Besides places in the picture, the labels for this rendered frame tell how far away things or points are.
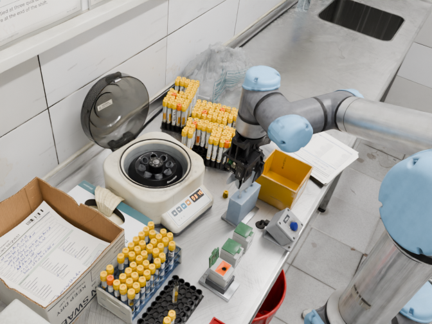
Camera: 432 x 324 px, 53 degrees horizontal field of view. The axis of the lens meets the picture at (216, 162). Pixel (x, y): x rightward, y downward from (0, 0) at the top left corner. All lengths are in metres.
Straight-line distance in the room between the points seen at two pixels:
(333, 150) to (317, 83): 0.45
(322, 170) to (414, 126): 0.74
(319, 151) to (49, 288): 0.95
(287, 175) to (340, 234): 1.16
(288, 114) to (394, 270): 0.35
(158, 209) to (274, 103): 0.46
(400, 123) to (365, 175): 2.16
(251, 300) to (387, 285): 0.50
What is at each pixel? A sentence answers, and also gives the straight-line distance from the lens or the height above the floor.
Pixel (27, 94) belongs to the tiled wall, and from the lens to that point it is 1.13.
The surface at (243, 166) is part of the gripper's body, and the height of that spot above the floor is 1.16.
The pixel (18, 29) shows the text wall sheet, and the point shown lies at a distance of 1.05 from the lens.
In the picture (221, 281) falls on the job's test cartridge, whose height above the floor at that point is 0.93.
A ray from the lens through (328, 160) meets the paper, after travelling 1.51.
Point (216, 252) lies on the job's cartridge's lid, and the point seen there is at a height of 0.98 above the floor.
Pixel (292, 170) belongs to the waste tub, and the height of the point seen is 0.93.
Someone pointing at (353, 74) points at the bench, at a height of 0.88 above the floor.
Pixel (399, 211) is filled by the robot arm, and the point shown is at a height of 1.47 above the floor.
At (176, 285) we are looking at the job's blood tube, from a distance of 1.00.
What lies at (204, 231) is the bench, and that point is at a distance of 1.22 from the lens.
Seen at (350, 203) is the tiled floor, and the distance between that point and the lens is 2.70.
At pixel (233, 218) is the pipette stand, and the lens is 1.22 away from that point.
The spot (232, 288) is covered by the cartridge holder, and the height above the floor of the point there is 0.89.
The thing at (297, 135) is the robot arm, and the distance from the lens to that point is 0.83.
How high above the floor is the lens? 1.85
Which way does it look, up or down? 43 degrees down
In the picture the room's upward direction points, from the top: 9 degrees clockwise
